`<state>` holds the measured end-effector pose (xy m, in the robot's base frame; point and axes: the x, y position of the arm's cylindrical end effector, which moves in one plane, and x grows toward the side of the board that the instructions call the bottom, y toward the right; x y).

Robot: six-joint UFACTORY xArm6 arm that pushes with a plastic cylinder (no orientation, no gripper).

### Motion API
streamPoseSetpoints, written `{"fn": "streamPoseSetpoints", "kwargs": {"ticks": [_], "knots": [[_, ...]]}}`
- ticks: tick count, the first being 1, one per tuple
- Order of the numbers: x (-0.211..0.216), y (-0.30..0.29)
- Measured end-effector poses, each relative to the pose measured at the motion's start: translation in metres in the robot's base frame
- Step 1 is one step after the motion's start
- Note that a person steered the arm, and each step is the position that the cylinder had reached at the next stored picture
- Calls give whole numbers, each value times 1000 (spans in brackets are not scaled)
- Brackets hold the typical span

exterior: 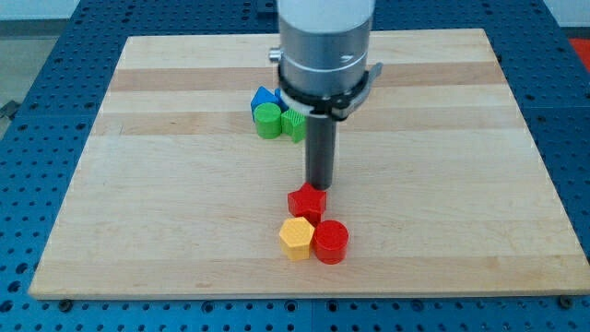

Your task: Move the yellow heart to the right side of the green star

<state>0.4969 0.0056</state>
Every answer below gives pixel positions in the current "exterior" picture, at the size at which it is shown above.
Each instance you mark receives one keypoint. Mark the yellow hexagon block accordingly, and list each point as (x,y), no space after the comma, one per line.
(295,236)

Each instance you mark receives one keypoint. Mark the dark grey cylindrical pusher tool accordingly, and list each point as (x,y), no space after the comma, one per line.
(320,145)

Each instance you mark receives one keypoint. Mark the light wooden board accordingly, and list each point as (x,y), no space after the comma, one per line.
(437,179)

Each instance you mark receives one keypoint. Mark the blue triangle block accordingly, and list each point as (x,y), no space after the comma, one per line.
(262,95)

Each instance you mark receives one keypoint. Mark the red star block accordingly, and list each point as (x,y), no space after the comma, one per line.
(307,202)

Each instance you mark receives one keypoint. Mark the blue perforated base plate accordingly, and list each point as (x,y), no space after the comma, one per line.
(40,149)

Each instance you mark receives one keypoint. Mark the green star block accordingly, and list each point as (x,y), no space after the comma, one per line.
(293,125)

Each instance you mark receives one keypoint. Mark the green cylinder block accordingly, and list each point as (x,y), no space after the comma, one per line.
(267,119)

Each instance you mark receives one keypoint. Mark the red cylinder block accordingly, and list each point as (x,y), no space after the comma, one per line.
(330,241)

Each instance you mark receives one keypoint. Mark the blue block behind arm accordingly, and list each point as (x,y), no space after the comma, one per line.
(280,101)

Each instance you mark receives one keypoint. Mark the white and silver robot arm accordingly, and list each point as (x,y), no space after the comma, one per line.
(322,55)

